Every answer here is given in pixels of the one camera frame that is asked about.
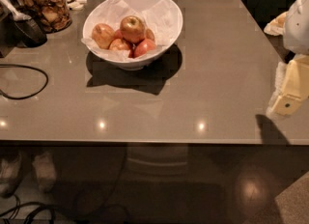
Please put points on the left white shoe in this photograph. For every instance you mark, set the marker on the left white shoe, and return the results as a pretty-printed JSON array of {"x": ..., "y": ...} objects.
[{"x": 10, "y": 168}]

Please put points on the black round device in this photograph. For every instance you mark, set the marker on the black round device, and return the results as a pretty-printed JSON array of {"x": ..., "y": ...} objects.
[{"x": 27, "y": 29}]

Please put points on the front left red apple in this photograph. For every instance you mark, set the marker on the front left red apple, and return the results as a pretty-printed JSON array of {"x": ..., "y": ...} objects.
[{"x": 120, "y": 44}]

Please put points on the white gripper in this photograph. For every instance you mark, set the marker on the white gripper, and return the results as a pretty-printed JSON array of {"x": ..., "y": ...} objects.
[{"x": 297, "y": 28}]

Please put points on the white shoe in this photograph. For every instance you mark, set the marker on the white shoe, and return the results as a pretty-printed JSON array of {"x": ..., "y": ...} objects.
[
  {"x": 10, "y": 168},
  {"x": 45, "y": 171}
]

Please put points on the right rear small apple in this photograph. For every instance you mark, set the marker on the right rear small apple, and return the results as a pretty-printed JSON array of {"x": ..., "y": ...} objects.
[{"x": 150, "y": 34}]

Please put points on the front right red apple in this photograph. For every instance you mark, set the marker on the front right red apple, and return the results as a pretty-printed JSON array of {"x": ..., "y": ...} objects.
[{"x": 143, "y": 47}]

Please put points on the white bowl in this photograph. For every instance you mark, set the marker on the white bowl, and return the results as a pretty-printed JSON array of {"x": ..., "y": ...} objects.
[{"x": 135, "y": 63}]

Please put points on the right white shoe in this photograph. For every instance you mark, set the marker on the right white shoe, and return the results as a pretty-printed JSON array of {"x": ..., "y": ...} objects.
[{"x": 45, "y": 171}]

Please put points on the golden red apple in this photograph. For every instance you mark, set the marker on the golden red apple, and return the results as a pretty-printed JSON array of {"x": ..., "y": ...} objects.
[{"x": 132, "y": 29}]

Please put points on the left yellow red apple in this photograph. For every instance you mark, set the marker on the left yellow red apple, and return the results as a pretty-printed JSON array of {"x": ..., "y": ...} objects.
[{"x": 103, "y": 35}]

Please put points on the small white items on table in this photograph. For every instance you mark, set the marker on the small white items on table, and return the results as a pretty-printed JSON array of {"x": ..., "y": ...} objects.
[{"x": 76, "y": 5}]

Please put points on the glass jar of dried chips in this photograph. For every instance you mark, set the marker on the glass jar of dried chips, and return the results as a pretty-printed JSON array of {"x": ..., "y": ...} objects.
[{"x": 54, "y": 15}]

